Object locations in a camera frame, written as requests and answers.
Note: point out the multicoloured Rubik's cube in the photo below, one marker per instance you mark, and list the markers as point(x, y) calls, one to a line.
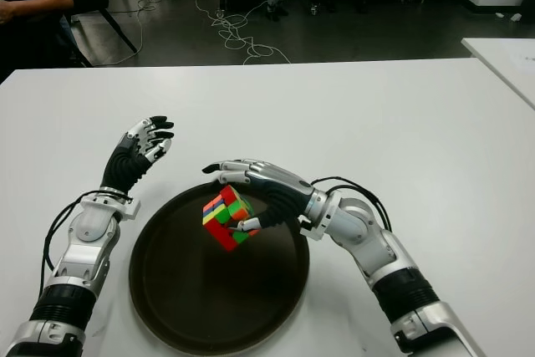
point(221, 223)

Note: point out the dark brown round plate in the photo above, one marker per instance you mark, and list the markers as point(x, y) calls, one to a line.
point(209, 298)

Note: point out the white paper scrap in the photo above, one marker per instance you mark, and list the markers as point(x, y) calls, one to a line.
point(516, 17)

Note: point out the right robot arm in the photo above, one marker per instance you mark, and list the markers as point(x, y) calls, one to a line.
point(376, 244)

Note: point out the white side table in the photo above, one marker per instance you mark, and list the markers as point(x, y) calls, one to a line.
point(505, 60)

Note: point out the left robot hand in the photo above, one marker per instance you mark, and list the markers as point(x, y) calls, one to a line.
point(123, 166)

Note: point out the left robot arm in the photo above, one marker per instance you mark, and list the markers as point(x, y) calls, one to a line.
point(81, 256)

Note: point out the seated person in black shirt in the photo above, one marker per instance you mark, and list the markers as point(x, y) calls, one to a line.
point(37, 1)

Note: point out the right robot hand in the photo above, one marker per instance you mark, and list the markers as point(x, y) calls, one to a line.
point(288, 192)

